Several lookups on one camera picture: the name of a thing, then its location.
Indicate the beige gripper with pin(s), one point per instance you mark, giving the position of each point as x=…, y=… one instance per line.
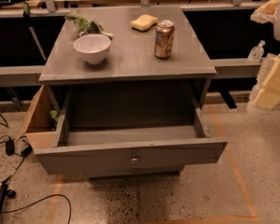
x=266, y=90

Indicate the grey top drawer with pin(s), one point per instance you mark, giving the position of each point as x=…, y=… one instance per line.
x=106, y=128

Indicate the grey drawer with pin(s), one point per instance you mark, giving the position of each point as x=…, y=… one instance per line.
x=136, y=171
x=106, y=128

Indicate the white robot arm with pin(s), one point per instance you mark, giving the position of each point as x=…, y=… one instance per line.
x=265, y=94

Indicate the grey middle drawer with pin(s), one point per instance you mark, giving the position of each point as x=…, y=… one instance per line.
x=136, y=171

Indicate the grey wooden drawer cabinet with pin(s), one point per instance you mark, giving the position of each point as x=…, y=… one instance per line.
x=131, y=59

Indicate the clear sanitizer bottle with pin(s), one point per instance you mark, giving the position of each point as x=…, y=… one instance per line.
x=256, y=53

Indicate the gold soda can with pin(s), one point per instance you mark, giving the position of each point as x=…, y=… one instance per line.
x=164, y=39

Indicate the yellow sponge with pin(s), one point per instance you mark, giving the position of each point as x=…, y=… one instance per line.
x=144, y=22

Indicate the white ceramic bowl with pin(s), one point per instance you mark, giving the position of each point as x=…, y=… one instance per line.
x=92, y=49

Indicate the green chip bag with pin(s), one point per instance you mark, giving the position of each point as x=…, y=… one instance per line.
x=86, y=26

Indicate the cardboard box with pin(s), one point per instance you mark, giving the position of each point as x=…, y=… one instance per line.
x=36, y=123

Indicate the black power adapter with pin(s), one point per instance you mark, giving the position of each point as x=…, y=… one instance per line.
x=10, y=147

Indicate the grey metal rail frame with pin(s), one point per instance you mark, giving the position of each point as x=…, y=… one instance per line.
x=25, y=44

